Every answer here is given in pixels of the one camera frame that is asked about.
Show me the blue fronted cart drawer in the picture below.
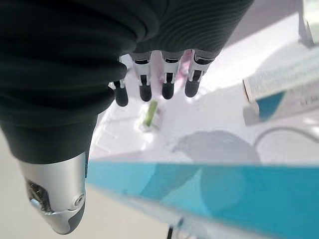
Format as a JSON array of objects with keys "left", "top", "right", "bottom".
[{"left": 87, "top": 12, "right": 319, "bottom": 239}]

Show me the white blue medicine box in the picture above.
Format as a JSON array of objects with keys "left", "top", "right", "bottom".
[{"left": 241, "top": 53, "right": 319, "bottom": 126}]

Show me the green white medicine box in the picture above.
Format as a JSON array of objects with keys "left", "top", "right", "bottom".
[{"left": 138, "top": 99, "right": 163, "bottom": 133}]

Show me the white medicine carton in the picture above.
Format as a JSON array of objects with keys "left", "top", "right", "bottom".
[{"left": 298, "top": 0, "right": 319, "bottom": 48}]

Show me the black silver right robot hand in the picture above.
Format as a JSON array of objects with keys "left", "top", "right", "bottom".
[{"left": 0, "top": 0, "right": 254, "bottom": 235}]

